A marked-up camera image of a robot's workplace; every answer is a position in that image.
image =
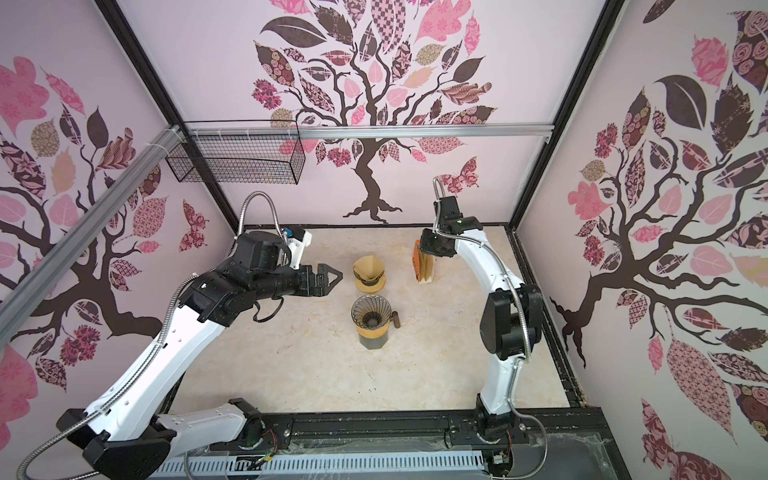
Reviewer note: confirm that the black wire basket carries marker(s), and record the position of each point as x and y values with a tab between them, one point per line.
269	153

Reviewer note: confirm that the brown paper filter stack holder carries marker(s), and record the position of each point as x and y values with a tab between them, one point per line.
423	264

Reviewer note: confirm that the grey ribbed glass dripper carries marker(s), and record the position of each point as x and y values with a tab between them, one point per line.
370	312

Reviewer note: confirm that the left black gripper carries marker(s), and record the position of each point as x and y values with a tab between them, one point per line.
322	288

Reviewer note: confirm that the wooden dripper ring stand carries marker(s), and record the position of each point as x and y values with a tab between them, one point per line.
369	286

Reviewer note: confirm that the grey glass server with knob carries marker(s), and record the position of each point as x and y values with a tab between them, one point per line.
394	321

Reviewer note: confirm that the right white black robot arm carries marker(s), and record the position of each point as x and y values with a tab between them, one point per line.
510	324

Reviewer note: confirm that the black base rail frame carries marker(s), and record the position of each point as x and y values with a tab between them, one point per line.
549	443

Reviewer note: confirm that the white slotted cable duct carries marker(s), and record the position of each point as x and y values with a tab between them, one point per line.
315	465

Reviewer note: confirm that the aluminium rail left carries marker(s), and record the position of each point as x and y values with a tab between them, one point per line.
24	299

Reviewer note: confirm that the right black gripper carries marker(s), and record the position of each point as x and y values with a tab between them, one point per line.
426	245

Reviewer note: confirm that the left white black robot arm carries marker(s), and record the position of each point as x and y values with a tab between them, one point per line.
121	434

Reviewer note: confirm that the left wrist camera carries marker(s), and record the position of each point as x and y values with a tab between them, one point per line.
298	240

